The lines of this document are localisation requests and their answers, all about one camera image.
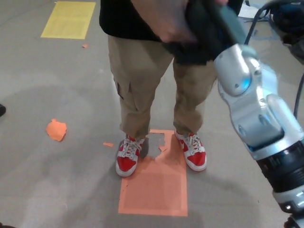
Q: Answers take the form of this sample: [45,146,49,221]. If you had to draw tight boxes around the person's right hand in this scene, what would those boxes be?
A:
[135,0,229,44]

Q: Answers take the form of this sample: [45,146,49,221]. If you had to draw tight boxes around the robot's right black hand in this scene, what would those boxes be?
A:
[163,0,247,67]

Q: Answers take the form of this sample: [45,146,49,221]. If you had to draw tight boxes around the person's left red white sneaker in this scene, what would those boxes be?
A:
[174,130,207,171]

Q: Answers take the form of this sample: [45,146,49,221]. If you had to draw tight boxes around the person's red white sneaker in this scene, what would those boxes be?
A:
[115,133,146,178]
[174,130,207,171]

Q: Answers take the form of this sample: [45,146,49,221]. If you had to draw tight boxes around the person's right red white sneaker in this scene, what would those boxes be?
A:
[115,133,146,178]

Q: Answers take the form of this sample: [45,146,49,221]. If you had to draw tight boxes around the black t-shirt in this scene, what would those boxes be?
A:
[98,0,243,43]

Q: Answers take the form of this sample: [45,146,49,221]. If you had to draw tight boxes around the white paper sheet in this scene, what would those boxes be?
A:
[237,1,257,19]

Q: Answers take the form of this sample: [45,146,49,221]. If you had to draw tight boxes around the blue floor sheet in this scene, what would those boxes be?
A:
[243,16,277,41]

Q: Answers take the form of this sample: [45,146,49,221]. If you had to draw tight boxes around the khaki cargo trousers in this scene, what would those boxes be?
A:
[108,34,218,139]

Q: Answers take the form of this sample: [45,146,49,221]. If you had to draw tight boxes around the dark blue backpack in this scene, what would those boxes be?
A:
[269,0,304,45]

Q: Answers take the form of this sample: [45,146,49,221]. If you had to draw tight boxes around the yellow paper sheet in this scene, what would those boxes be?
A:
[40,0,96,40]

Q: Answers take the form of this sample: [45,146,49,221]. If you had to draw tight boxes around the crumpled orange paper piece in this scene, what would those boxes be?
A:
[45,118,67,143]

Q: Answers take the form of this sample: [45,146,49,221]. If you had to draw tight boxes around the torn orange paper sheet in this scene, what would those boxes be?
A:
[118,129,189,217]

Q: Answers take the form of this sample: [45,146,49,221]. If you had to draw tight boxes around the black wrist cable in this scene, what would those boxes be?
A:
[244,0,304,117]

